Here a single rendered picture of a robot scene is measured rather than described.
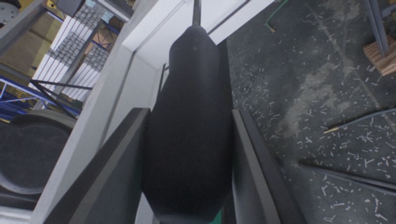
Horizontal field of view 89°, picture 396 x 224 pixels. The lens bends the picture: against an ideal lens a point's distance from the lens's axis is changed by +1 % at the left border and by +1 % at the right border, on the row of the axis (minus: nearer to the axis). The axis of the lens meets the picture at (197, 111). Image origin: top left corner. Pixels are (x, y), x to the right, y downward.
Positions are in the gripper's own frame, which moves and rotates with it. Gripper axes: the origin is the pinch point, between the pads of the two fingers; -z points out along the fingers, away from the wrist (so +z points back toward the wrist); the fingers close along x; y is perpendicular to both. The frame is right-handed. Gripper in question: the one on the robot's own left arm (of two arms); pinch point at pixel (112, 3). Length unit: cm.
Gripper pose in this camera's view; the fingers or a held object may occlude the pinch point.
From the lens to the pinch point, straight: 37.0
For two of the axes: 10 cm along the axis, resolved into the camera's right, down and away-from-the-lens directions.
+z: -6.9, -4.6, -5.6
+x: 7.2, -4.1, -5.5
